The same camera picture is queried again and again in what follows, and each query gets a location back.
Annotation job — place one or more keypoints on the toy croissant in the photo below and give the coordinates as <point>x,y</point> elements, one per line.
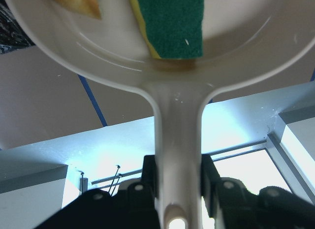
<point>89,8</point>

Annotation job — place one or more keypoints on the bin with black bag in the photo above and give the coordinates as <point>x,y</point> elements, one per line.
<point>12,37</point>

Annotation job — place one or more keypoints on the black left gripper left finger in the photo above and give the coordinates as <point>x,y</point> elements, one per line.
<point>130,208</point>

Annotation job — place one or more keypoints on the green yellow sponge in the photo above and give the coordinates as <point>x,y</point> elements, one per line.
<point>172,29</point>

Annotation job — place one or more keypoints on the beige dustpan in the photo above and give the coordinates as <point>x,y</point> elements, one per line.
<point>244,42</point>

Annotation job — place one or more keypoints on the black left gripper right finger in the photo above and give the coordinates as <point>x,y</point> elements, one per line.
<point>233,206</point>

